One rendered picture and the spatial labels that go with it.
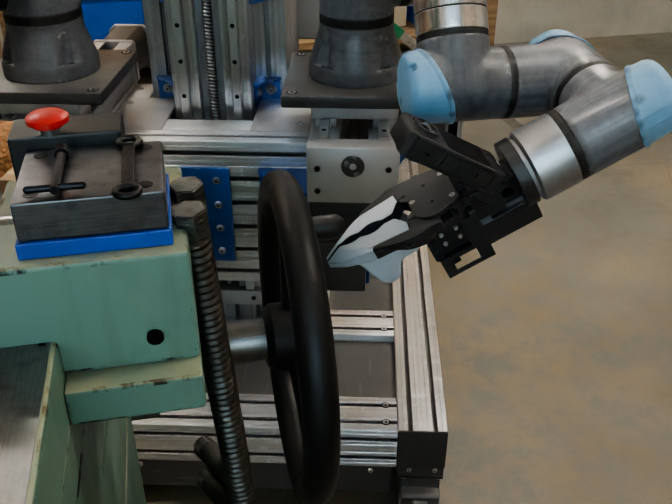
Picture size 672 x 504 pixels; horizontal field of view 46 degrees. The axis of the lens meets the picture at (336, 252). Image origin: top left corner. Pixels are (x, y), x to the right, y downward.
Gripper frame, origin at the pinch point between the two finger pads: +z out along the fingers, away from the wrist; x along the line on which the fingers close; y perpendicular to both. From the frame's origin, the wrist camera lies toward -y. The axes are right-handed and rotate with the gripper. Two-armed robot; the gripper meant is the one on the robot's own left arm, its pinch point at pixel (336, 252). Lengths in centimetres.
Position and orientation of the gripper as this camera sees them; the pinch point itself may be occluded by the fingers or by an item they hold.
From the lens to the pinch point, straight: 79.2
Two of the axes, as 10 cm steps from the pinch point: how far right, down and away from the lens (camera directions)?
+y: 4.6, 6.7, 5.9
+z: -8.7, 4.8, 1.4
